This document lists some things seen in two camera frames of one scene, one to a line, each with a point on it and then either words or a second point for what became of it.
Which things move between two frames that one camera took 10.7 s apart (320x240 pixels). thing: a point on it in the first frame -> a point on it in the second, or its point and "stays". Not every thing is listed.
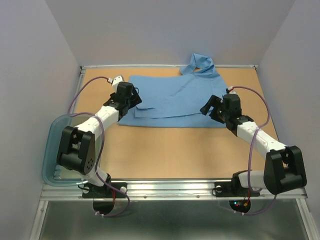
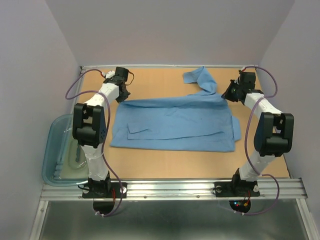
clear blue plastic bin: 55,174 stays
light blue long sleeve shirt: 176,101 -> 198,122
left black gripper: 136,99 -> 123,97
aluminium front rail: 158,189 stays
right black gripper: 214,101 -> 227,95
